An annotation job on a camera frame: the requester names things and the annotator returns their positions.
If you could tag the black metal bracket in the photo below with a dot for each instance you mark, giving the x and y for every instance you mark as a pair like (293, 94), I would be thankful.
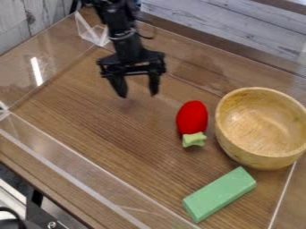
(42, 218)

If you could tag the red plush strawberry toy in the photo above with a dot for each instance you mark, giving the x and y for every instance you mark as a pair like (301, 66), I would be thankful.
(191, 121)

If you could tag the wooden bowl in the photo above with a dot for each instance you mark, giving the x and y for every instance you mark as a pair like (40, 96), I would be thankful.
(261, 128)

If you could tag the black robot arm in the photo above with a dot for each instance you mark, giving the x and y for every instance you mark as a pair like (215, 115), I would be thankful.
(118, 15)

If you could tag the black table leg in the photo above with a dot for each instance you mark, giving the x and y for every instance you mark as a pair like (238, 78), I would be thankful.
(36, 198)

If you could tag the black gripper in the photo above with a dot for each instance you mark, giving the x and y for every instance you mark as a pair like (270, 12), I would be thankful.
(131, 60)

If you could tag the clear acrylic corner bracket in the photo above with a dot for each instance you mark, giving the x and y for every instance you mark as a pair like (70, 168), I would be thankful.
(96, 34)

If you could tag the clear acrylic tray wall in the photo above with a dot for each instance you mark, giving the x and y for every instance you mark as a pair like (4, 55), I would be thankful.
(103, 154)

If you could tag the green rectangular block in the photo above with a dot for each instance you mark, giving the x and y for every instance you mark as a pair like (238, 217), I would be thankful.
(207, 200)

